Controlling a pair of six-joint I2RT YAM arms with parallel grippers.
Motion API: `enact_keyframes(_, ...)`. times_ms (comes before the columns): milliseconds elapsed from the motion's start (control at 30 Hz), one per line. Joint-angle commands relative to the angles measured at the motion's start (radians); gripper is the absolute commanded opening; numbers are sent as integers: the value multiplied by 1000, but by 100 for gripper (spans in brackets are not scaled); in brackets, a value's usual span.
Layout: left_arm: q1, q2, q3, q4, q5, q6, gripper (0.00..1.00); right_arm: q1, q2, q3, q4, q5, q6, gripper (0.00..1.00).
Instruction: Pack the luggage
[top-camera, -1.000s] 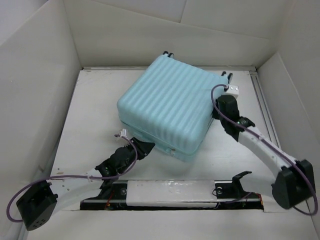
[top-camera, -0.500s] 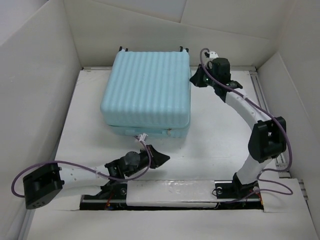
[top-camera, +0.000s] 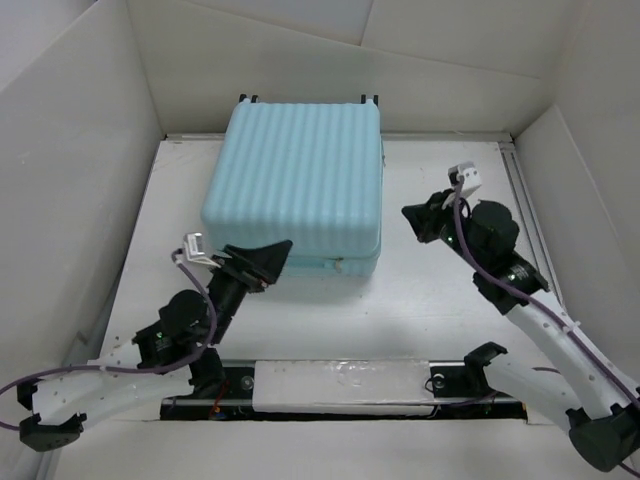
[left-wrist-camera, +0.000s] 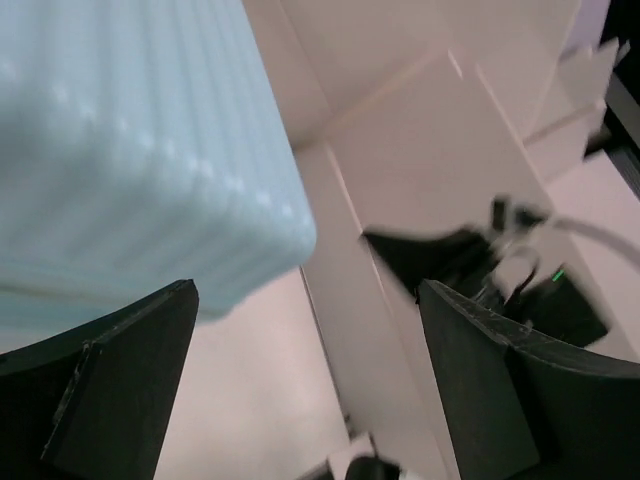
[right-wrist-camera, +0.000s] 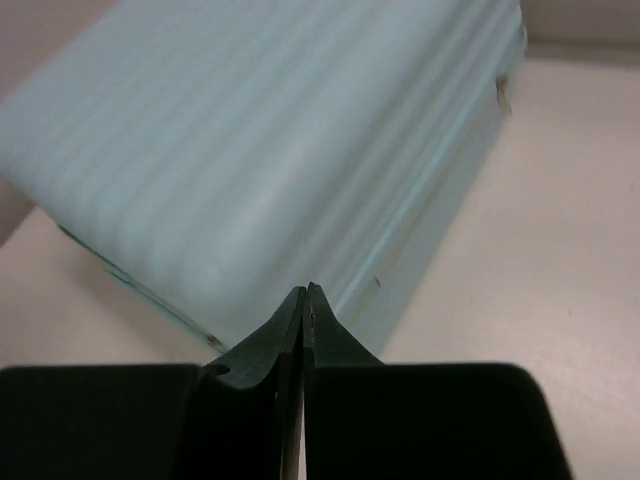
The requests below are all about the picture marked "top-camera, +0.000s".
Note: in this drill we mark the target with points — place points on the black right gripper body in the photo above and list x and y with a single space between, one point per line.
450 232

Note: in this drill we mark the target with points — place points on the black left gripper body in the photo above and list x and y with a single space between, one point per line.
235 279

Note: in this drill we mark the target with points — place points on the light blue hard-shell suitcase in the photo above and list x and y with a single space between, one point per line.
310 173

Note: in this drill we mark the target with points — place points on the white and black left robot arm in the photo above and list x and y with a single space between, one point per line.
175 356

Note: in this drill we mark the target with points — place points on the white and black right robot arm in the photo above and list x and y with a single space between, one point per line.
588 398

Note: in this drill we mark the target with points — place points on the black base rail with white cover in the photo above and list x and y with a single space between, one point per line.
344 390

